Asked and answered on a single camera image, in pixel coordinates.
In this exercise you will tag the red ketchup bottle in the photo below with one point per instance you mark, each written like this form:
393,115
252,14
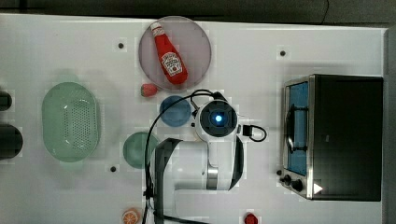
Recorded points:
170,61

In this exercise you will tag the green colander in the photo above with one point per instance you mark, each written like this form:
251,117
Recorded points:
70,121

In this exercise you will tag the toy strawberry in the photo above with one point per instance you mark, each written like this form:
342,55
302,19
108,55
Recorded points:
148,90

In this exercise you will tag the grey round plate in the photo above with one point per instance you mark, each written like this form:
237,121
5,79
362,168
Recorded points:
192,44

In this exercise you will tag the black toaster oven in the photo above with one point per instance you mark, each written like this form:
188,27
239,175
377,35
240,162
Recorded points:
333,138

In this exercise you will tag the small red toy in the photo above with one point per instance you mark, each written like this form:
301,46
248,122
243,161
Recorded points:
251,219

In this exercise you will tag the green mug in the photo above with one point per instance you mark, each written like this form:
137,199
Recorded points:
134,148

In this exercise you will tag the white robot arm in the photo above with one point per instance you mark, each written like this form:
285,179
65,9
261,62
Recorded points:
215,161

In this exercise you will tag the blue cup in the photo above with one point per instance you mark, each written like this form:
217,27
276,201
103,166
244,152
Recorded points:
177,111

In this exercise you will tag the orange slice toy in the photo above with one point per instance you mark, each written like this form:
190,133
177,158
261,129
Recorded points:
131,216

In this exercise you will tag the black frying pan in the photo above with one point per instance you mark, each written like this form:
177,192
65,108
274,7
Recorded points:
11,141

